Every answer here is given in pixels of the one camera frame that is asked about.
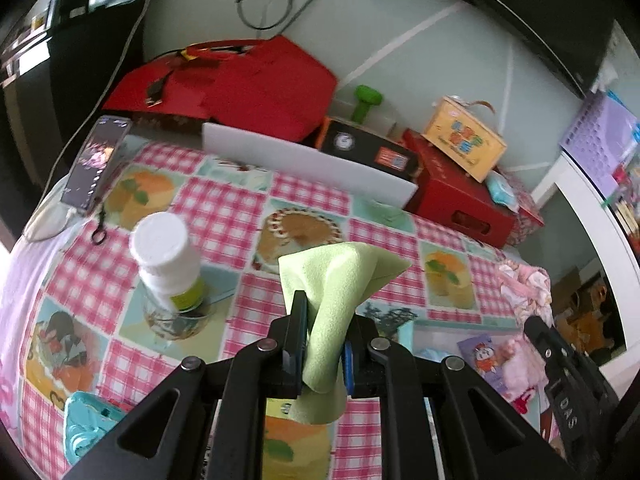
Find purple baby wipes packet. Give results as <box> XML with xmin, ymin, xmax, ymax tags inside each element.
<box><xmin>457</xmin><ymin>332</ymin><xmax>507</xmax><ymax>377</ymax></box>

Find pink small toy bundle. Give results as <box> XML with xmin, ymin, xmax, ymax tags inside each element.
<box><xmin>497</xmin><ymin>259</ymin><xmax>554</xmax><ymax>322</ymax></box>

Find white board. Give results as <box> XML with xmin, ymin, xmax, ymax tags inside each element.
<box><xmin>201</xmin><ymin>122</ymin><xmax>419</xmax><ymax>210</ymax></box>

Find green dumbbell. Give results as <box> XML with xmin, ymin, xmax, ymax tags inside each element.
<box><xmin>352</xmin><ymin>84</ymin><xmax>384</xmax><ymax>124</ymax></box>

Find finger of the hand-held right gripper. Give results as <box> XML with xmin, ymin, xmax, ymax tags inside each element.
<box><xmin>522</xmin><ymin>315</ymin><xmax>592</xmax><ymax>392</ymax></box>

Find red pink hair accessory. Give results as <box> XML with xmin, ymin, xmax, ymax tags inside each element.
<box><xmin>514</xmin><ymin>389</ymin><xmax>547</xmax><ymax>419</ymax></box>

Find purple plastic basket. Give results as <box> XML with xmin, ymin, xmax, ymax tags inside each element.
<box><xmin>559</xmin><ymin>90</ymin><xmax>640</xmax><ymax>202</ymax></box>

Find light green cloth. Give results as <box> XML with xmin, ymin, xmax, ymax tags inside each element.
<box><xmin>277</xmin><ymin>242</ymin><xmax>414</xmax><ymax>426</ymax></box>

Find white plastic bottle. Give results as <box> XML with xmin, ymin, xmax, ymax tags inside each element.
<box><xmin>128</xmin><ymin>212</ymin><xmax>207</xmax><ymax>314</ymax></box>

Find red bag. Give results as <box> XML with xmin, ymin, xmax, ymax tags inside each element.
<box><xmin>102</xmin><ymin>35</ymin><xmax>339</xmax><ymax>144</ymax></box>

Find black screen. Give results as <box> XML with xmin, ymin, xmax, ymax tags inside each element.
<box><xmin>414</xmin><ymin>0</ymin><xmax>617</xmax><ymax>99</ymax></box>

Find black box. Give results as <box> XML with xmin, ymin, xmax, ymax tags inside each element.
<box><xmin>315</xmin><ymin>115</ymin><xmax>420</xmax><ymax>181</ymax></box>

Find cardboard boxes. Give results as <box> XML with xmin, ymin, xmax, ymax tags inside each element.
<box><xmin>551</xmin><ymin>267</ymin><xmax>627</xmax><ymax>357</ymax></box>

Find smartphone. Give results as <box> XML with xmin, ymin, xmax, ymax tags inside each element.
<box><xmin>60</xmin><ymin>115</ymin><xmax>134</xmax><ymax>216</ymax></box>

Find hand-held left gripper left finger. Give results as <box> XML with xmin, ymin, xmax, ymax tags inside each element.
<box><xmin>65</xmin><ymin>290</ymin><xmax>309</xmax><ymax>480</ymax></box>

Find red patterned box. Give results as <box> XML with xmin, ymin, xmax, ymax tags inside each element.
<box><xmin>509</xmin><ymin>194</ymin><xmax>546</xmax><ymax>247</ymax></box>

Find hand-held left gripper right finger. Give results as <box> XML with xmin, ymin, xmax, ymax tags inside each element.
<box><xmin>342</xmin><ymin>312</ymin><xmax>562</xmax><ymax>480</ymax></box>

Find teal plastic case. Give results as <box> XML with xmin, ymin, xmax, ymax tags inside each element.
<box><xmin>63</xmin><ymin>391</ymin><xmax>129</xmax><ymax>464</ymax></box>

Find black appliance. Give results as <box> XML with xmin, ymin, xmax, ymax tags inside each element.
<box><xmin>0</xmin><ymin>0</ymin><xmax>157</xmax><ymax>213</ymax></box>

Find light blue packet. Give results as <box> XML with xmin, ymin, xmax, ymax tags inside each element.
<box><xmin>484</xmin><ymin>169</ymin><xmax>521</xmax><ymax>212</ymax></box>

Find black key ring strap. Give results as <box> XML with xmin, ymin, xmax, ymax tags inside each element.
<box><xmin>91</xmin><ymin>205</ymin><xmax>109</xmax><ymax>246</ymax></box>

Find pink checkered printed tablecloth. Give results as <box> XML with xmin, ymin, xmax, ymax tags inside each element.
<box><xmin>0</xmin><ymin>135</ymin><xmax>552</xmax><ymax>480</ymax></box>

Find yellow wooden box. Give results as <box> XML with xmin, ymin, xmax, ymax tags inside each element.
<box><xmin>422</xmin><ymin>95</ymin><xmax>509</xmax><ymax>184</ymax></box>

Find white charging cable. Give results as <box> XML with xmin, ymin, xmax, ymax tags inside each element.
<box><xmin>22</xmin><ymin>0</ymin><xmax>157</xmax><ymax>244</ymax></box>

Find white shelf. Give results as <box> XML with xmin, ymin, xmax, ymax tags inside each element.
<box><xmin>529</xmin><ymin>152</ymin><xmax>640</xmax><ymax>357</ymax></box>

